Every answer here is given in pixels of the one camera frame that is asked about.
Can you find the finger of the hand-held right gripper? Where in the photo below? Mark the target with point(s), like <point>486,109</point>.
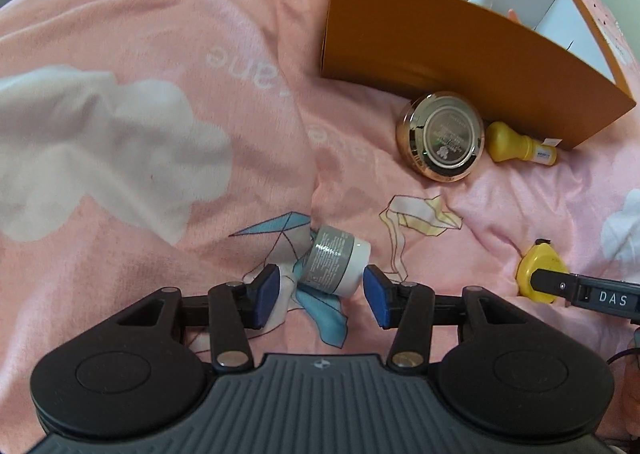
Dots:
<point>555,286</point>

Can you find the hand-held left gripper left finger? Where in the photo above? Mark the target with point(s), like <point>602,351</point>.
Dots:
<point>265,296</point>

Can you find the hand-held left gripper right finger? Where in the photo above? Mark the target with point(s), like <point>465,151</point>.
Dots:
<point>380,294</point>

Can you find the yellow tape measure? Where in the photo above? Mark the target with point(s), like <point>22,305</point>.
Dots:
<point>542,266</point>

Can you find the grey and white jar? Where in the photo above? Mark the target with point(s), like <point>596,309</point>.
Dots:
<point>330,259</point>

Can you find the orange cardboard box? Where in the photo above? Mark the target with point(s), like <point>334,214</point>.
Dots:
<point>425,49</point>

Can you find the yellow bottle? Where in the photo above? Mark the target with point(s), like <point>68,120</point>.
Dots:
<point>505,141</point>

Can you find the round gold compact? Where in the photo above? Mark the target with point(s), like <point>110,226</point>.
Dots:
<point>445,144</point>

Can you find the small orange object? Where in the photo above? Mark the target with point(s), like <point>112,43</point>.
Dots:
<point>515,15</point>

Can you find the pink printed duvet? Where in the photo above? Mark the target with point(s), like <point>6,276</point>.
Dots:
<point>150,34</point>

